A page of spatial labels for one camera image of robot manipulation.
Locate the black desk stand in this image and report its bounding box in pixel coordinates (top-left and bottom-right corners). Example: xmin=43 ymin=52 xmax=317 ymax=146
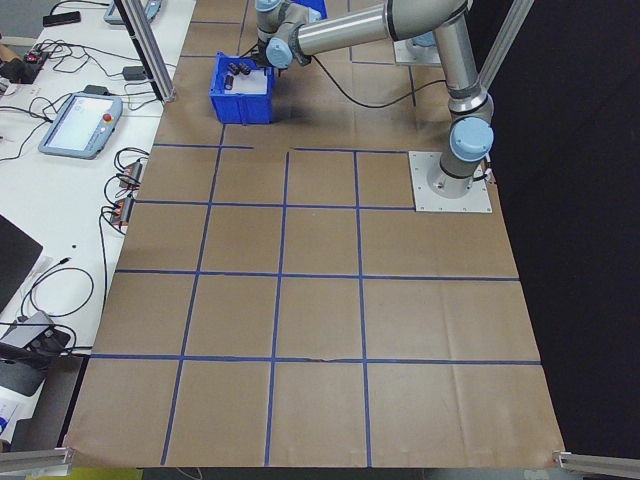
xmin=0 ymin=344 xmax=51 ymax=397

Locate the dark circuit board with wires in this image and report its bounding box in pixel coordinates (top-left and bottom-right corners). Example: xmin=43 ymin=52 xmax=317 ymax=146
xmin=22 ymin=44 xmax=51 ymax=66

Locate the blue plastic battery bin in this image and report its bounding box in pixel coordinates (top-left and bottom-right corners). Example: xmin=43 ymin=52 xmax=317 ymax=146
xmin=207 ymin=51 xmax=277 ymax=126

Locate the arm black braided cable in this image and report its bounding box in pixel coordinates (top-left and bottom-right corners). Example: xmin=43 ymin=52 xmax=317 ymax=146
xmin=307 ymin=54 xmax=449 ymax=108

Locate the aluminium camera post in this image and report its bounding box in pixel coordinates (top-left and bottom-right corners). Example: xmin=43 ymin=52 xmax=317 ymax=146
xmin=113 ymin=0 xmax=177 ymax=104

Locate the white foam liner sheet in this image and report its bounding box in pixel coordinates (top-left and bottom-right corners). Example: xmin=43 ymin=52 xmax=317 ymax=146
xmin=222 ymin=64 xmax=271 ymax=96

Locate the grey-blue teach pendant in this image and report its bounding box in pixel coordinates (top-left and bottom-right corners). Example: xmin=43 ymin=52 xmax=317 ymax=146
xmin=102 ymin=0 xmax=162 ymax=26
xmin=38 ymin=91 xmax=125 ymax=161

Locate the black orange USB hub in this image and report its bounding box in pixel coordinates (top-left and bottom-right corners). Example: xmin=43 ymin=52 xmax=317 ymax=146
xmin=112 ymin=197 xmax=136 ymax=231
xmin=117 ymin=158 xmax=146 ymax=189

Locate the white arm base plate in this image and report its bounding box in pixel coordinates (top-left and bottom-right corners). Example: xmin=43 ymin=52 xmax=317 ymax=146
xmin=408 ymin=150 xmax=494 ymax=215
xmin=393 ymin=39 xmax=446 ymax=66

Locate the black smartphone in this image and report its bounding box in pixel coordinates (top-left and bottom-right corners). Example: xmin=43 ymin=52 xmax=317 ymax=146
xmin=42 ymin=10 xmax=81 ymax=28

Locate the grey docking hub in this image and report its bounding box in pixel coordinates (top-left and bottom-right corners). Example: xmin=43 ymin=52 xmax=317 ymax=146
xmin=0 ymin=310 xmax=71 ymax=351

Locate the aluminium corner rail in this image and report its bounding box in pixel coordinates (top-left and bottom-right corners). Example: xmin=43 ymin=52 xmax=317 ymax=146
xmin=0 ymin=446 xmax=76 ymax=471
xmin=552 ymin=449 xmax=640 ymax=474

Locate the person in camouflage clothing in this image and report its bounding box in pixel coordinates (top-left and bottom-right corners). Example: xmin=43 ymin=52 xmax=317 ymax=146
xmin=0 ymin=42 xmax=32 ymax=85

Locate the black laptop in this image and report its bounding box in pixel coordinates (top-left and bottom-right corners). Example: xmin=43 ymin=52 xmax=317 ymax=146
xmin=0 ymin=213 xmax=45 ymax=314

